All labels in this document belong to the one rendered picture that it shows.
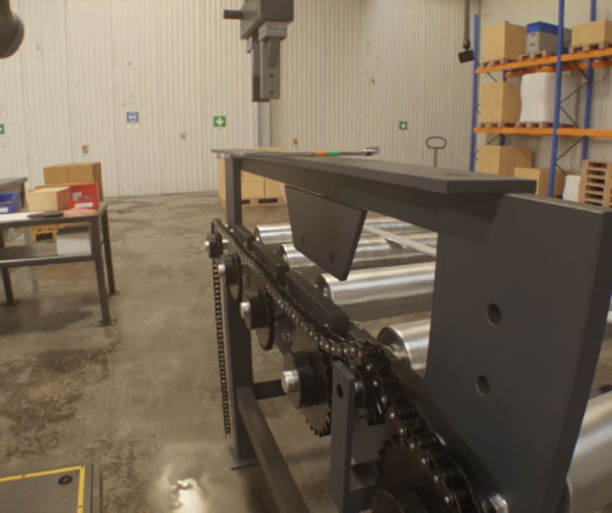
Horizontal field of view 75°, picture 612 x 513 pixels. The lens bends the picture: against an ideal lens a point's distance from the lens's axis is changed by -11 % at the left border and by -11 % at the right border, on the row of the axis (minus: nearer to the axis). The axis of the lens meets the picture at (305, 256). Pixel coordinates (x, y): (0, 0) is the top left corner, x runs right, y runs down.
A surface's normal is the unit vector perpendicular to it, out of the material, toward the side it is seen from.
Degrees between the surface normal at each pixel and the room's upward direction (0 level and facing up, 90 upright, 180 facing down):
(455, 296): 90
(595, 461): 48
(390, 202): 90
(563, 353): 90
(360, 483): 0
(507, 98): 90
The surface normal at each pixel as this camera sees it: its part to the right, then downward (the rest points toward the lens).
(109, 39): 0.33, 0.24
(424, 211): -0.94, 0.08
